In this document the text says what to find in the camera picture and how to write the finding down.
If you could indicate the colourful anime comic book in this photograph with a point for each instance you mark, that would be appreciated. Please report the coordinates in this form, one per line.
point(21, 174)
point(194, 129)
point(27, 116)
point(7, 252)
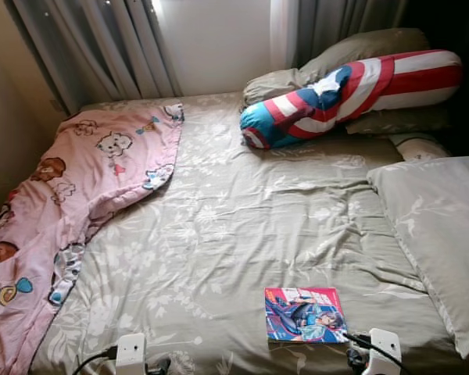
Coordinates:
point(305, 314)

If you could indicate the pink cartoon print blanket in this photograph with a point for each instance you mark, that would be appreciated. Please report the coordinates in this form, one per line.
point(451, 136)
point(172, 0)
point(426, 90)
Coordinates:
point(70, 187)

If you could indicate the large grey floral pillow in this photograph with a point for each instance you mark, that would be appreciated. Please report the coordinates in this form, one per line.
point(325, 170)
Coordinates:
point(438, 242)

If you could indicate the bed with grey floral sheet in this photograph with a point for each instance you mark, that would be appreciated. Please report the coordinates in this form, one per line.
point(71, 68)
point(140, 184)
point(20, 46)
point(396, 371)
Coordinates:
point(242, 226)

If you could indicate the white printed pillow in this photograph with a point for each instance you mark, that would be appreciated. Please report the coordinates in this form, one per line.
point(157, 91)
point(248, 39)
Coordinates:
point(422, 148)

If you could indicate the flat grey pillow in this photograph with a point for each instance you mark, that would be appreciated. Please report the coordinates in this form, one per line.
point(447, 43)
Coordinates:
point(402, 121)

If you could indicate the red white blue bolster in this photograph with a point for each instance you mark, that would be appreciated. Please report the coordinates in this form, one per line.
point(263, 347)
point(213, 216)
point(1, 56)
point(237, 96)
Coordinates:
point(352, 98)

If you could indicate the plain grey pillow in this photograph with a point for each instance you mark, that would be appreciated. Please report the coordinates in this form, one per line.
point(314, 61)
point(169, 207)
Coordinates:
point(359, 48)

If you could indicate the grey pleated curtain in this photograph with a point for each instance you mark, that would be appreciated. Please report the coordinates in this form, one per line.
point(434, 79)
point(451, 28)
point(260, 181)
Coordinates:
point(102, 47)
point(328, 23)

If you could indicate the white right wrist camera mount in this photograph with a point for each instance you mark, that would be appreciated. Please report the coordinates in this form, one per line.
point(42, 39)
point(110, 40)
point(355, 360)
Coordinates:
point(385, 350)

